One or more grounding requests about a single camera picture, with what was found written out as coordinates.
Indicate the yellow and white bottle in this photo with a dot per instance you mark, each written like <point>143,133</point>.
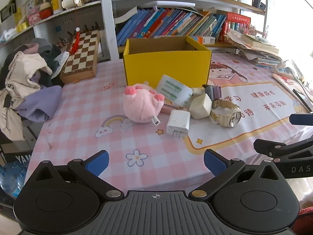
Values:
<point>56,3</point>

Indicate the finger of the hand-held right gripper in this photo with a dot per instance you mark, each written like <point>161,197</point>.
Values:
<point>302,119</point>
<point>271,148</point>

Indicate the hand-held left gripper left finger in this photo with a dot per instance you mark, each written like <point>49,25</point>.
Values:
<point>97,164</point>

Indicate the blue water jug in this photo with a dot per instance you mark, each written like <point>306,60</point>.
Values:
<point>11,178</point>

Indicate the clear tape roll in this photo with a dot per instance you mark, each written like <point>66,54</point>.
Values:
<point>171,90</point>

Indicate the small black box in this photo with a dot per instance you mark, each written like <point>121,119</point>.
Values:
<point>258,3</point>

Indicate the stack of papers and books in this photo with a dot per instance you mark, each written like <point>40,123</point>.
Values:
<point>256,49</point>

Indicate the wooden chessboard box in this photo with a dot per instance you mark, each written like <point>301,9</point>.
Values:
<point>80,58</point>

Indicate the red book box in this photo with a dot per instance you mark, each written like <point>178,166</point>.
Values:
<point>238,19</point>

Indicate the orange and white carton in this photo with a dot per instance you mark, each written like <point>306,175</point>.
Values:
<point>203,40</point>

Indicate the pink checked cloth-covered desktop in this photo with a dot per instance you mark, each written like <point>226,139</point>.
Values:
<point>85,117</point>

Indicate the cream faceted block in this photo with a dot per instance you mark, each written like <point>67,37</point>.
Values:
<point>200,107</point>

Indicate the pink utility knife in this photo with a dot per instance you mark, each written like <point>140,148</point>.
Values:
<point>166,109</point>

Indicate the white charger plug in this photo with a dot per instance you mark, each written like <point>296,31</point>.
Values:
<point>177,122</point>

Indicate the dark red fuzzy clothing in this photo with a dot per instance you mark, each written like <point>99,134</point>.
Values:
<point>307,221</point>

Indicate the pink plush toy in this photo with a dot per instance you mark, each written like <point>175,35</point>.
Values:
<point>139,105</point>

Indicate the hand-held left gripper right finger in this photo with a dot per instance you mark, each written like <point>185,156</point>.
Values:
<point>215,164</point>

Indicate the white desk bookshelf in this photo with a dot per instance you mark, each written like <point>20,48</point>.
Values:
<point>107,29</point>

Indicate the cream wristwatch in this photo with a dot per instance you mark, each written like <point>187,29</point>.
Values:
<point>232,118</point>

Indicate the red tassel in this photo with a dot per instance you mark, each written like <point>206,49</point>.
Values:
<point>74,42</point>

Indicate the red and white booklet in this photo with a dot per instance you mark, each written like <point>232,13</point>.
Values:
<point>291,83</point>

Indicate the black bag with white lettering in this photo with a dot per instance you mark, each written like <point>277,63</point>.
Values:
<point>17,156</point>

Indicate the yellow cardboard box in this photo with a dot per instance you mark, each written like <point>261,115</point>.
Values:
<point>166,66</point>

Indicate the purple smart watch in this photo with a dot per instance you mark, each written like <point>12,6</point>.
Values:
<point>215,91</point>

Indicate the pink printed box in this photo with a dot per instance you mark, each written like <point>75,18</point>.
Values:
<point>33,17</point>

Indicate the lilac garment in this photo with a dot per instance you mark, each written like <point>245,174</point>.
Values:
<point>41,102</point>

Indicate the red jar with cream lid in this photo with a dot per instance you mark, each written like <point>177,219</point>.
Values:
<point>46,11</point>

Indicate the white power strip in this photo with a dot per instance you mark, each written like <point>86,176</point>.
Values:
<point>283,69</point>

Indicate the row of colourful books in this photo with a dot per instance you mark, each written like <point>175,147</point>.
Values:
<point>166,24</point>

